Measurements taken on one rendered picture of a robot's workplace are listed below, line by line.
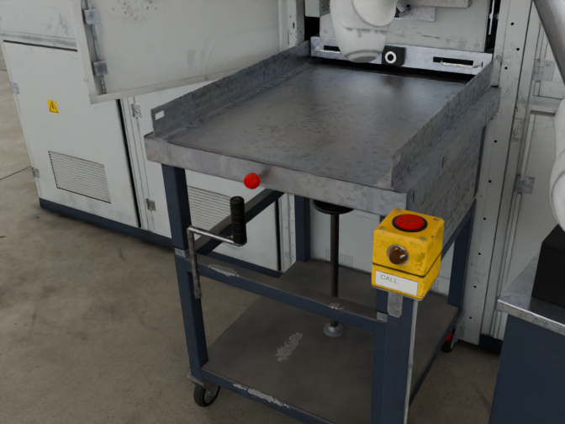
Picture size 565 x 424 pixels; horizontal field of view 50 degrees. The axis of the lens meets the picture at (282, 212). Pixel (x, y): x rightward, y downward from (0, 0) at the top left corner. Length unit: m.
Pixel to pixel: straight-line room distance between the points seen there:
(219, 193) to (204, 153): 0.97
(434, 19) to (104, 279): 1.54
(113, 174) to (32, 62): 0.56
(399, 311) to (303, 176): 0.36
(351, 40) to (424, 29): 0.50
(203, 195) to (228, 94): 0.81
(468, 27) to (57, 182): 1.93
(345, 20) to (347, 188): 0.37
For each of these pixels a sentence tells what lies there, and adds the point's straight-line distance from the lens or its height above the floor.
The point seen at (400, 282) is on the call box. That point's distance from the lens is 0.89.
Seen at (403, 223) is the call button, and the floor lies 0.91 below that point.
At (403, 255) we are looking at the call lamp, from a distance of 0.86.
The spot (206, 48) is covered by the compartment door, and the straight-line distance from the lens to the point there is 1.81.
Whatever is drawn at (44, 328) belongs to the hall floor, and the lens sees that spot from 2.30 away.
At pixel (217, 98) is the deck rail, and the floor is 0.87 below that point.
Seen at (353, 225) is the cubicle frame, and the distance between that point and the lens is 2.02.
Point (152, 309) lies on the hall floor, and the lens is 2.26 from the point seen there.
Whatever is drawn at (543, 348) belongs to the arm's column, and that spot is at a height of 0.68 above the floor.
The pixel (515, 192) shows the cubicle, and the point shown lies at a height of 0.58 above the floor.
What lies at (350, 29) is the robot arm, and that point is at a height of 1.07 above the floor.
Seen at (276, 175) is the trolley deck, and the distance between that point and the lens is 1.21.
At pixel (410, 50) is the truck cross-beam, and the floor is 0.91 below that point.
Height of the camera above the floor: 1.33
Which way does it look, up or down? 28 degrees down
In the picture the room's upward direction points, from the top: 2 degrees counter-clockwise
